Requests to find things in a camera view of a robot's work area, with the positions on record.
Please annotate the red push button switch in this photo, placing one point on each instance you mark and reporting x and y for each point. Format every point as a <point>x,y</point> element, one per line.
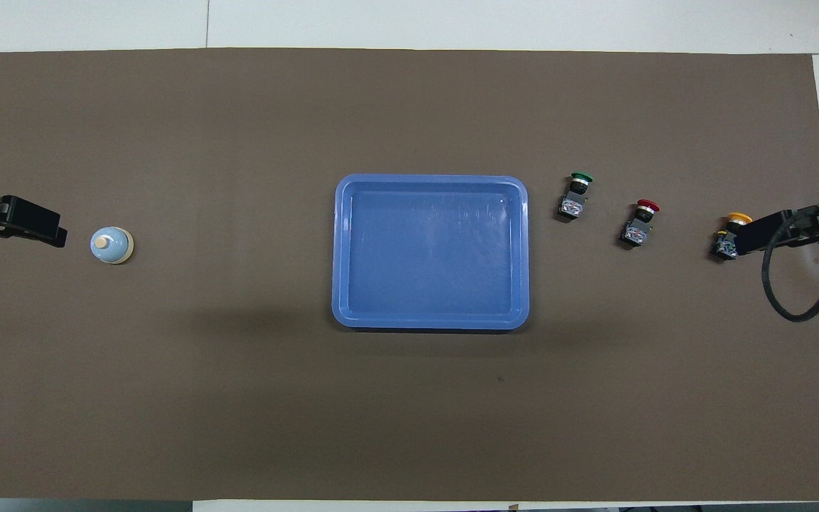
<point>637,229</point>

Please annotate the green push button switch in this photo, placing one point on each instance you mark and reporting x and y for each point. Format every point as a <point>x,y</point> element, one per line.
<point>574,203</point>

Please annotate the yellow push button switch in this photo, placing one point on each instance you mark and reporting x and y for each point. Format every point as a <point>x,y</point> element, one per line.
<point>724,245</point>

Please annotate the blue plastic tray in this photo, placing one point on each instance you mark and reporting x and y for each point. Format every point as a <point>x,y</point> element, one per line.
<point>431,256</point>

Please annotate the brown table mat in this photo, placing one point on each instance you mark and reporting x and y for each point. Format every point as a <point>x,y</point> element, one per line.
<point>239,391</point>

